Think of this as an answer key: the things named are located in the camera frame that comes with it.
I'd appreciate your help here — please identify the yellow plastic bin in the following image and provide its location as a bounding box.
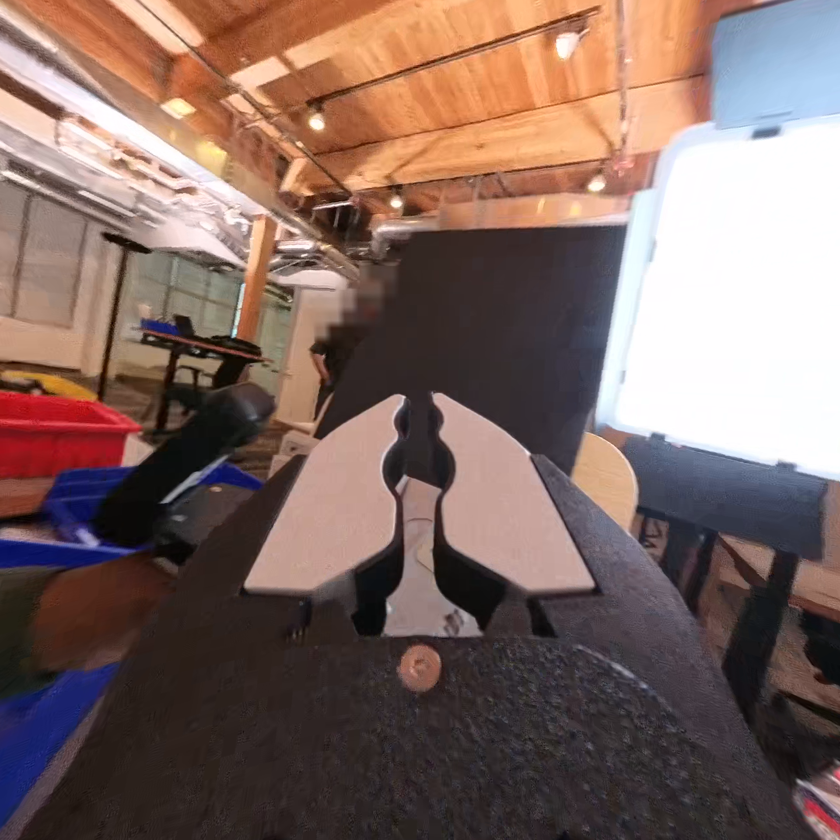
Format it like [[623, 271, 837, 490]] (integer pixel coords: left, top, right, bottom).
[[0, 369, 101, 403]]

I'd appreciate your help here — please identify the blue plastic bin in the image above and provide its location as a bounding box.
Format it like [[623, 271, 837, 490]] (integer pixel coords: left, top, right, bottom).
[[0, 538, 153, 829], [42, 458, 265, 547]]

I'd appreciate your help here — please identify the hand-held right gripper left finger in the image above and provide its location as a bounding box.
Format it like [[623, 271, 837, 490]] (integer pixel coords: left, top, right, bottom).
[[243, 394, 410, 636]]

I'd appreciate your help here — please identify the wooden post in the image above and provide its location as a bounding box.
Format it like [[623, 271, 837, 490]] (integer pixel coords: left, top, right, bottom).
[[235, 215, 281, 343]]

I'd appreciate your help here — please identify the silver ventilation duct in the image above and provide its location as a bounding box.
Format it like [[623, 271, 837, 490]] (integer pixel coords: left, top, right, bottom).
[[268, 218, 442, 278]]

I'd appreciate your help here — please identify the red plastic bin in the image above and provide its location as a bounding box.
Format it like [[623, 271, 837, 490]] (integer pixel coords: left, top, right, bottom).
[[0, 391, 143, 481]]

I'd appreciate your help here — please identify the black backdrop panel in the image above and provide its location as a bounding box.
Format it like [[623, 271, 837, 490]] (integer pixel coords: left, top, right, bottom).
[[314, 223, 632, 475]]

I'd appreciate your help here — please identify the bright studio light panel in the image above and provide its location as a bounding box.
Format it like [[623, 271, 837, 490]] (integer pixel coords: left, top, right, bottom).
[[596, 118, 840, 481]]

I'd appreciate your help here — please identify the wooden table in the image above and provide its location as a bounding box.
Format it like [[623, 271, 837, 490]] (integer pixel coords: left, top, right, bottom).
[[717, 533, 840, 623]]

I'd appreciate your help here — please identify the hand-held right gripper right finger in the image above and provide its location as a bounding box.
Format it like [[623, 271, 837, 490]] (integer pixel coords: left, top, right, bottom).
[[430, 392, 597, 636]]

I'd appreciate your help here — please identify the rounded plywood board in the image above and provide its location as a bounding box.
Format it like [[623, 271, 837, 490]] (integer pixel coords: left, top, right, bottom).
[[570, 431, 641, 536]]

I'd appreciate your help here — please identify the black standing desk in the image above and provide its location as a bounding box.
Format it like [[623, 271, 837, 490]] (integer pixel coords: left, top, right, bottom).
[[139, 314, 274, 429]]

